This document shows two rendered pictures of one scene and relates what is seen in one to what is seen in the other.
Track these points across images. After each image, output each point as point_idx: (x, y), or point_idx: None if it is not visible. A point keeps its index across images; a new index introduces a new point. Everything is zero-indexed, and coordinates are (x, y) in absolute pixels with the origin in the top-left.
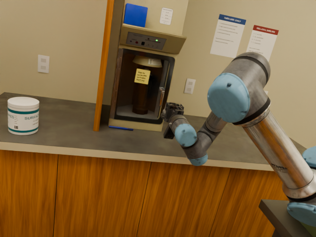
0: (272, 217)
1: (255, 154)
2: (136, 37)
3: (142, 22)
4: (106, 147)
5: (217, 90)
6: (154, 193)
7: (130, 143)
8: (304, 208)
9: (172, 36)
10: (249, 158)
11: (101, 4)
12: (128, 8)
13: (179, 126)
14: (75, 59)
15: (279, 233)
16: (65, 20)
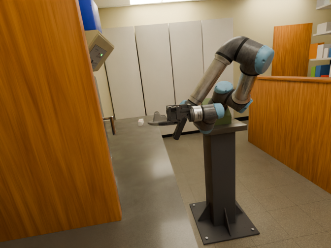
0: (216, 131)
1: (146, 129)
2: (93, 53)
3: (100, 28)
4: (173, 195)
5: (270, 55)
6: None
7: (152, 180)
8: (251, 102)
9: (111, 46)
10: (153, 131)
11: None
12: (91, 3)
13: (215, 107)
14: None
15: (214, 138)
16: None
